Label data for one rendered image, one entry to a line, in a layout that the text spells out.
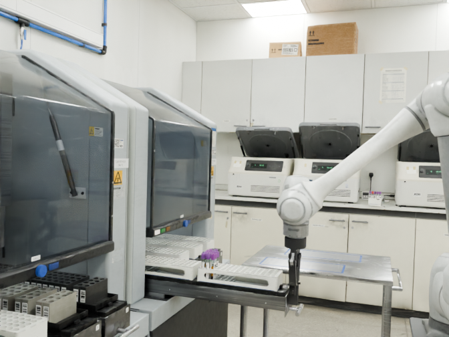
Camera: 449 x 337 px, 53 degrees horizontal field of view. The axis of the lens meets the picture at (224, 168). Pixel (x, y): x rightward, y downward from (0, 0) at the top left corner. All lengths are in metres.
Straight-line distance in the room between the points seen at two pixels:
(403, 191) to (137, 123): 2.67
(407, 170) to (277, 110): 1.27
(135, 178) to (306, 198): 0.61
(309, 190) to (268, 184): 2.58
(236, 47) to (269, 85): 0.72
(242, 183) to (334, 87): 1.19
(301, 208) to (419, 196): 2.59
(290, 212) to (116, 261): 0.60
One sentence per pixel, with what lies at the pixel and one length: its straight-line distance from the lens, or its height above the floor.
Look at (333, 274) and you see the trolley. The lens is 1.86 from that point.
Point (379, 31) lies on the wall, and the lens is 4.62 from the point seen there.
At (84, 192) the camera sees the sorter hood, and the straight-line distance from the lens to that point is 1.34.
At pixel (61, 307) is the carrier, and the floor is 0.86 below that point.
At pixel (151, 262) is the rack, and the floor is 0.86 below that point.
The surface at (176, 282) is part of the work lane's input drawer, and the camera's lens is 1.70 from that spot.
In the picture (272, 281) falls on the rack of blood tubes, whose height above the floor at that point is 0.85.
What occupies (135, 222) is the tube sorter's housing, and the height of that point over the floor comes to 1.03.
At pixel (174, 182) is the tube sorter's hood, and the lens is 1.85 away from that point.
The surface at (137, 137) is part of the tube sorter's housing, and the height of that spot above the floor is 1.33.
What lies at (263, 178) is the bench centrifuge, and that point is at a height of 1.08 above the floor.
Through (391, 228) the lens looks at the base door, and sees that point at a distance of 3.87.
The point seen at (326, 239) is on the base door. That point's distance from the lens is 3.91.
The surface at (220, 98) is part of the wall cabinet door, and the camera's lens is 4.42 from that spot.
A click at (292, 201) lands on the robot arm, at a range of 1.33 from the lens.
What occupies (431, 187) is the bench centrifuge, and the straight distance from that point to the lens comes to 3.86.
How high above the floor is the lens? 1.28
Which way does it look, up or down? 2 degrees down
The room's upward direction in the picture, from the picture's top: 2 degrees clockwise
